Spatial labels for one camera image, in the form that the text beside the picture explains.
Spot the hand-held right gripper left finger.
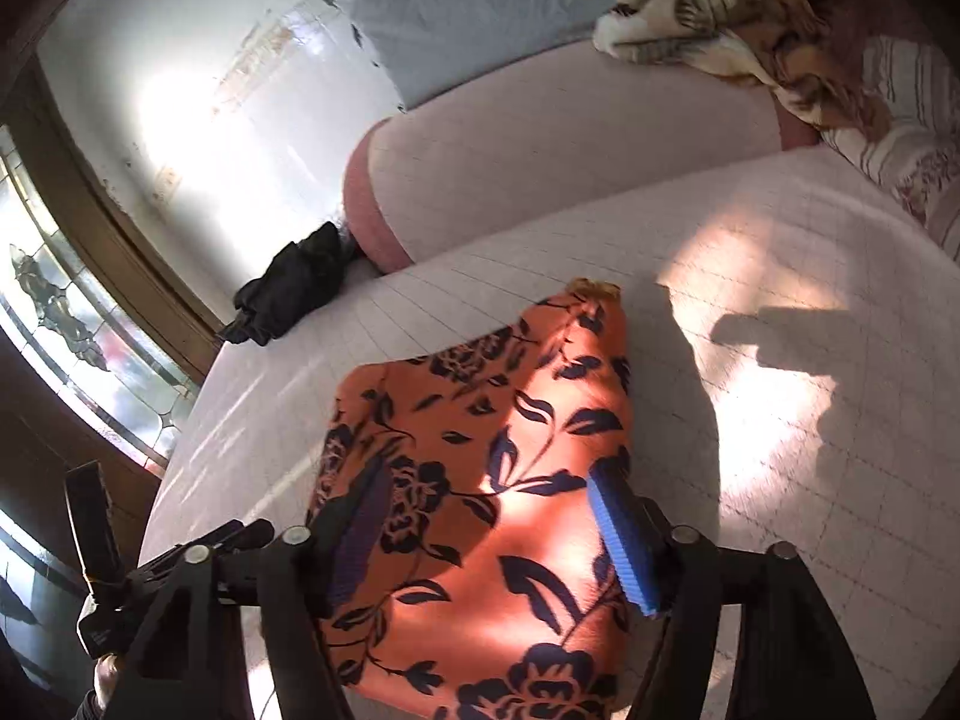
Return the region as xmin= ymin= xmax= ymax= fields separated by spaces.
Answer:
xmin=112 ymin=456 xmax=392 ymax=720

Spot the black cloth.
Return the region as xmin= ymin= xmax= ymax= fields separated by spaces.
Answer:
xmin=216 ymin=221 xmax=359 ymax=347

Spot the person's left hand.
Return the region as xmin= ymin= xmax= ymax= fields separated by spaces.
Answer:
xmin=91 ymin=654 xmax=125 ymax=702

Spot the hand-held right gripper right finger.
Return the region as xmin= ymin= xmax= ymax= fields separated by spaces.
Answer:
xmin=587 ymin=463 xmax=876 ymax=720

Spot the blue-grey pillow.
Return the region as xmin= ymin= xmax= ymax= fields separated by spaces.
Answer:
xmin=328 ymin=0 xmax=625 ymax=112

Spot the pink bolster cushion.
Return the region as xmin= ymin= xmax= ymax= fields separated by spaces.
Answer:
xmin=341 ymin=37 xmax=824 ymax=275

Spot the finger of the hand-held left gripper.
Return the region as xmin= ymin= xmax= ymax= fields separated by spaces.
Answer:
xmin=139 ymin=516 xmax=276 ymax=580
xmin=64 ymin=460 xmax=123 ymax=590

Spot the stained glass window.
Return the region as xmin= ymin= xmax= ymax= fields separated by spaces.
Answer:
xmin=0 ymin=124 xmax=192 ymax=477

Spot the orange floral cloth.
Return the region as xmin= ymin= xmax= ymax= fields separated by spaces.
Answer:
xmin=306 ymin=277 xmax=636 ymax=720

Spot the beige brown patterned blanket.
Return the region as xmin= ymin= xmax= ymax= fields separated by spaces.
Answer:
xmin=591 ymin=0 xmax=895 ymax=145

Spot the striped floral pillow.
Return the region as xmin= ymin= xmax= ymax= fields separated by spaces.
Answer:
xmin=820 ymin=31 xmax=960 ymax=260

